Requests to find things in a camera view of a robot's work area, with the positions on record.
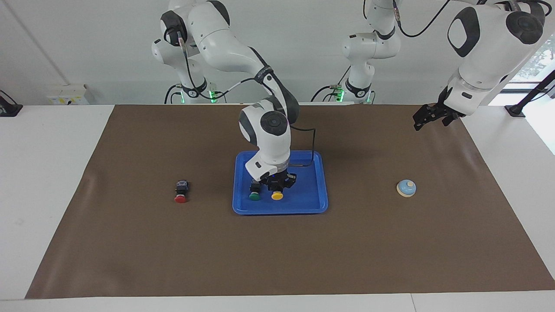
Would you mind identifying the black left base cable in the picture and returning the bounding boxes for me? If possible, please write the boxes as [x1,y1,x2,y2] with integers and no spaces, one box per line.
[310,65,353,103]

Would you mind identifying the light blue call bell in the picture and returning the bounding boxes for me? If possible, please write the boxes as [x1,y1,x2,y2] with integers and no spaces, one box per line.
[396,179,417,198]

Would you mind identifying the black base cable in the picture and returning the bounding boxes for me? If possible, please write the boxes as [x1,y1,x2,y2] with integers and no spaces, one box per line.
[310,65,353,103]
[164,82,185,105]

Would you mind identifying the black angled stand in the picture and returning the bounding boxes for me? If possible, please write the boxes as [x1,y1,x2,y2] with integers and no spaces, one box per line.
[504,69,555,118]

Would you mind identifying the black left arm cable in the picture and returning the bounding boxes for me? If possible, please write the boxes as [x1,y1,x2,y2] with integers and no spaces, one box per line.
[362,0,546,39]

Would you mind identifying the brown table mat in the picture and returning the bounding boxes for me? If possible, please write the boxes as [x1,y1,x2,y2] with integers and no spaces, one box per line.
[25,104,555,300]

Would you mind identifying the black right base cable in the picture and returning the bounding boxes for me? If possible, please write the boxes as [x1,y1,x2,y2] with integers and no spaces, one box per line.
[164,82,185,105]

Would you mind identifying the red push button switch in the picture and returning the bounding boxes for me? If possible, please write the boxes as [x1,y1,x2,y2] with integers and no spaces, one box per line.
[174,180,190,204]

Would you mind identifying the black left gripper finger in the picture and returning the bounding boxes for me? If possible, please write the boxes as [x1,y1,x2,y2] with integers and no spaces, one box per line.
[414,114,440,132]
[412,104,436,124]

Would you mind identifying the blue plastic tray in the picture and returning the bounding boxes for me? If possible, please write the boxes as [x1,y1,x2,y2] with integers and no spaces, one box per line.
[232,150,329,216]

